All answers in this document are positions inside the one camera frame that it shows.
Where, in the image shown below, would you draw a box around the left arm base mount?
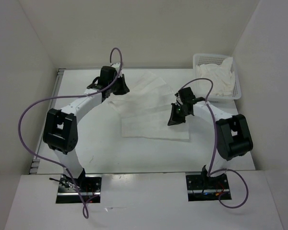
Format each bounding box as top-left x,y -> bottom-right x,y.
56,174 -> 102,204

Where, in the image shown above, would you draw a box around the white plastic basket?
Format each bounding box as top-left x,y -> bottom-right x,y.
193,54 -> 241,102

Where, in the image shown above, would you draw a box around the white skirt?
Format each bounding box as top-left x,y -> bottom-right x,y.
108,71 -> 190,141

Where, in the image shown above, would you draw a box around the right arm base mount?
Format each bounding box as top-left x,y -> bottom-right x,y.
185,172 -> 231,202

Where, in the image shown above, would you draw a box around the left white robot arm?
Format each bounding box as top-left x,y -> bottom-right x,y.
43,62 -> 130,192

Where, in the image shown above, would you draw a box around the white skirts in basket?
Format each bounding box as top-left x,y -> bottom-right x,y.
195,57 -> 235,97

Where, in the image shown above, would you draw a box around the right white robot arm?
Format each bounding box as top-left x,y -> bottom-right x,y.
168,87 -> 253,188

